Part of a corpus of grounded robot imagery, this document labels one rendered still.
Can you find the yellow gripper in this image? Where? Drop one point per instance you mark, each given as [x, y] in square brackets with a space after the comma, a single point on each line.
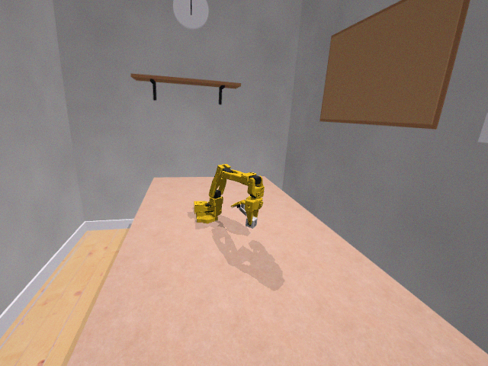
[252, 205]

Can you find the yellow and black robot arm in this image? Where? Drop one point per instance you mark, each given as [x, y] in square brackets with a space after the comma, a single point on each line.
[208, 212]

